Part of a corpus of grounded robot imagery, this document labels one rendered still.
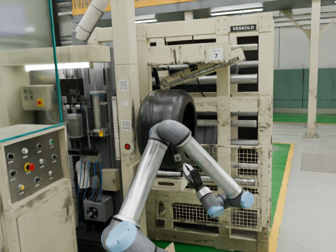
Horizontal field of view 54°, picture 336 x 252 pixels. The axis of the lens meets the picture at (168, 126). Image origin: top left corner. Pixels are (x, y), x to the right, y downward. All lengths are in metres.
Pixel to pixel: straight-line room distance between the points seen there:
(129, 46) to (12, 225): 1.32
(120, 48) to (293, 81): 9.32
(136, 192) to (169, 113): 0.61
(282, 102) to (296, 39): 2.01
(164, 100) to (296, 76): 9.34
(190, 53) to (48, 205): 1.41
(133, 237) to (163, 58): 1.44
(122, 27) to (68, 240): 1.51
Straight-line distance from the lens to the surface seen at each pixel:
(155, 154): 1.76
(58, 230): 2.37
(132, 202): 1.72
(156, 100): 2.19
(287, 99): 11.37
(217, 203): 1.95
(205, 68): 2.57
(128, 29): 2.36
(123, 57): 2.37
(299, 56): 11.37
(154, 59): 2.55
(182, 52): 2.48
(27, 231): 2.14
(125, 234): 1.51
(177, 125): 1.72
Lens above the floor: 1.62
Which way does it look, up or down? 10 degrees down
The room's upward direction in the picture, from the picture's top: 2 degrees counter-clockwise
